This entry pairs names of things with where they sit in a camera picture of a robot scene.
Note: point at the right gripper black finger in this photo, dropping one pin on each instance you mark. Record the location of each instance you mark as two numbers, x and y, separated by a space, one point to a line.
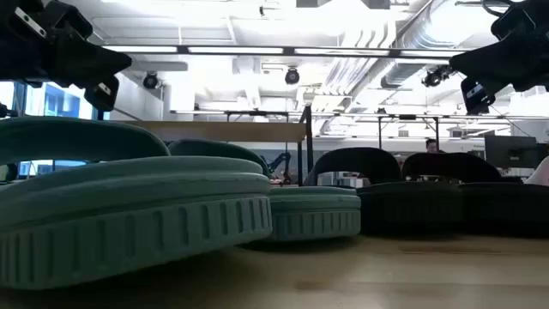
493 62

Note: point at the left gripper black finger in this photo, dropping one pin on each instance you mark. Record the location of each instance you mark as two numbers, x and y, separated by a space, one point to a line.
94 64

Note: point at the black foam slide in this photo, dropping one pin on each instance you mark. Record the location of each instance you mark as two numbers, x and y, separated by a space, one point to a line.
506 206
407 206

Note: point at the teal foam slide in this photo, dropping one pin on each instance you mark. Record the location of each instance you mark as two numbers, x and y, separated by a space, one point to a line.
128 214
313 214

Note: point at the large glass window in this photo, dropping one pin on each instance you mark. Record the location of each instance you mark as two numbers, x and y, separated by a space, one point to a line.
60 103

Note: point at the round black ceiling spotlight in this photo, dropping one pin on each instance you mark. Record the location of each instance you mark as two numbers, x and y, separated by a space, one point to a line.
292 76
150 80

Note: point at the overhead light bar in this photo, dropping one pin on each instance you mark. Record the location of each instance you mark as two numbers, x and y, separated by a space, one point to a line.
182 50

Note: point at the black monitor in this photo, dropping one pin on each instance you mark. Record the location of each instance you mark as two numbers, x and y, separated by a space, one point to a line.
510 150

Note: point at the person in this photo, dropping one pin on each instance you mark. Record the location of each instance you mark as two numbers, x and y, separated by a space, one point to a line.
431 146

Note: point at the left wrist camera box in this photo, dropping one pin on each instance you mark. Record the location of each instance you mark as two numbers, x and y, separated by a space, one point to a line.
100 95

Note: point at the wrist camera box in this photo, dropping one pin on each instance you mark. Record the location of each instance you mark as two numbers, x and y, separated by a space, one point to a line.
100 95
477 98

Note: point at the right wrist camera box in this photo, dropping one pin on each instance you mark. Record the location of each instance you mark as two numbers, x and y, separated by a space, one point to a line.
477 98

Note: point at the black ceiling camera cluster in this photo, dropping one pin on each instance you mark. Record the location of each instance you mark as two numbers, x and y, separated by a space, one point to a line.
435 77

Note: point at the silver ventilation duct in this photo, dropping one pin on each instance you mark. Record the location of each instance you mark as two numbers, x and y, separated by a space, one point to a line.
407 70

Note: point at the black metal workstation frame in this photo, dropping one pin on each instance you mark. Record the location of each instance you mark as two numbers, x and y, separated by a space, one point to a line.
380 129

